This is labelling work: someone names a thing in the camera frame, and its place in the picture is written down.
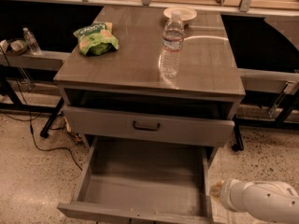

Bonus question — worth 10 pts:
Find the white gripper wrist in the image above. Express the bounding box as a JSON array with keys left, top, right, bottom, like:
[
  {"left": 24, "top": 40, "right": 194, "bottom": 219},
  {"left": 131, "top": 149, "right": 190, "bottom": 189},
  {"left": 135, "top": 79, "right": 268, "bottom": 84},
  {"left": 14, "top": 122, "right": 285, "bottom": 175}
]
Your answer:
[{"left": 210, "top": 178, "right": 246, "bottom": 212}]

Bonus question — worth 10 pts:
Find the grey drawer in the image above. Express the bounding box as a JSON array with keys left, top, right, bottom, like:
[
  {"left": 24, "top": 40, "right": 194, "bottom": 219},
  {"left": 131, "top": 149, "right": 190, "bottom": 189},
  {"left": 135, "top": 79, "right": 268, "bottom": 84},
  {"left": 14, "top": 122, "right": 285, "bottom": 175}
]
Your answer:
[
  {"left": 58, "top": 136, "right": 213, "bottom": 224},
  {"left": 64, "top": 106, "right": 234, "bottom": 147}
]

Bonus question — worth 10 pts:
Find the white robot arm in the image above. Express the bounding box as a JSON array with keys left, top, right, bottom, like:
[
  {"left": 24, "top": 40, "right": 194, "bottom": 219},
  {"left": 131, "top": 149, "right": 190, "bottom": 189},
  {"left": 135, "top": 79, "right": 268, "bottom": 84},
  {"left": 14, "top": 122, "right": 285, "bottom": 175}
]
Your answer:
[{"left": 210, "top": 178, "right": 299, "bottom": 224}]

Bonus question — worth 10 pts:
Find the grey top drawer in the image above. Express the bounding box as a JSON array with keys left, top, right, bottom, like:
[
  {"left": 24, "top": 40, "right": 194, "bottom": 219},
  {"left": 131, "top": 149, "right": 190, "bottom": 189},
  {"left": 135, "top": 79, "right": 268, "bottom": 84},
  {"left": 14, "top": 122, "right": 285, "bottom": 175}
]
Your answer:
[{"left": 64, "top": 106, "right": 234, "bottom": 147}]

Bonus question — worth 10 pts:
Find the grey side bench right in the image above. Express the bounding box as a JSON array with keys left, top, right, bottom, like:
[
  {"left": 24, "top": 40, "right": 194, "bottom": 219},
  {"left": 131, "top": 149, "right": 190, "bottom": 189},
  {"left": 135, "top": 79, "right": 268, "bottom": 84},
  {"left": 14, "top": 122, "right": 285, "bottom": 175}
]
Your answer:
[{"left": 238, "top": 68, "right": 299, "bottom": 95}]

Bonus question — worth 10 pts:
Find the grey side bench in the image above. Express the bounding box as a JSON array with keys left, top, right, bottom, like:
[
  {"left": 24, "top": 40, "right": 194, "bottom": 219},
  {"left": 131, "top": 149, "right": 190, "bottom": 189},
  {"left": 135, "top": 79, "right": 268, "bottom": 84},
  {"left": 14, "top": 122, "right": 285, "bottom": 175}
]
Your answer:
[
  {"left": 0, "top": 50, "right": 69, "bottom": 71},
  {"left": 238, "top": 68, "right": 299, "bottom": 95}
]

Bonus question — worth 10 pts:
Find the clear plastic water bottle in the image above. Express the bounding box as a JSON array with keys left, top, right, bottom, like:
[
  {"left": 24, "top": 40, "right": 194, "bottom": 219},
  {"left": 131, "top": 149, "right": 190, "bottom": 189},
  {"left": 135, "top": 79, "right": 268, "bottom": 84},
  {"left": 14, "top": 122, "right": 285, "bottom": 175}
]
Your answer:
[{"left": 160, "top": 10, "right": 184, "bottom": 78}]

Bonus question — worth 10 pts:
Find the white paper plate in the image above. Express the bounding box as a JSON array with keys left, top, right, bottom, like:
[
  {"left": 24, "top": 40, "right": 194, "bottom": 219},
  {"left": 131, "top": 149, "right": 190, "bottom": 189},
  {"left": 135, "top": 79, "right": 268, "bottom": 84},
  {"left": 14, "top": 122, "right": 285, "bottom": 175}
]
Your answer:
[{"left": 164, "top": 7, "right": 197, "bottom": 22}]

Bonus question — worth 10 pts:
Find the green chip bag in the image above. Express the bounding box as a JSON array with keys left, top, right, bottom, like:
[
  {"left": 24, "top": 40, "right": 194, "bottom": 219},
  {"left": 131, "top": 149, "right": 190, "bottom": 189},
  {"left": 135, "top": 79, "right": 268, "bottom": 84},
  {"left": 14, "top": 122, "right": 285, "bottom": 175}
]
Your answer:
[{"left": 73, "top": 22, "right": 119, "bottom": 55}]

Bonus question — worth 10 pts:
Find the grey side bench left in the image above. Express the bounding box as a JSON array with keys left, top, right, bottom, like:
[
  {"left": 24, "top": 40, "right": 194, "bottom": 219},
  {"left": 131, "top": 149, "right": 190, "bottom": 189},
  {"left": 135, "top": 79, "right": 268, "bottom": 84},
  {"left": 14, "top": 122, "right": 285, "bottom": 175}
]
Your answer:
[{"left": 0, "top": 50, "right": 69, "bottom": 71}]

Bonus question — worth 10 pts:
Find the small water bottle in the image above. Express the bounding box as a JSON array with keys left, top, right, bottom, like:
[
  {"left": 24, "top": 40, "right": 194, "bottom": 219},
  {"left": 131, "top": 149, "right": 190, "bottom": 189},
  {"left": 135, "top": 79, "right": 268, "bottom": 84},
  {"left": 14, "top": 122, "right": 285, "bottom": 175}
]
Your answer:
[{"left": 23, "top": 27, "right": 41, "bottom": 55}]

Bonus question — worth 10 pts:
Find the round bowl on shelf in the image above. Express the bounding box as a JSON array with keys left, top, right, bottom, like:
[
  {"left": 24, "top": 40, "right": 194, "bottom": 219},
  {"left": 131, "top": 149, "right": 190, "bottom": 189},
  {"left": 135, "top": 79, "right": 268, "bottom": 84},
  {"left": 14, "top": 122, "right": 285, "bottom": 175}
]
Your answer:
[{"left": 7, "top": 39, "right": 28, "bottom": 56}]

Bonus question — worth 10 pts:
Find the black floor cable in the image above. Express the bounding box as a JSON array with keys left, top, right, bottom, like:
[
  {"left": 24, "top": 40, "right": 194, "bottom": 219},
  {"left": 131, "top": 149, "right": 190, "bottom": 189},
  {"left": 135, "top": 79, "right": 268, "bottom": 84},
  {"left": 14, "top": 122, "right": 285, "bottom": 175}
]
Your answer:
[{"left": 0, "top": 45, "right": 83, "bottom": 172}]

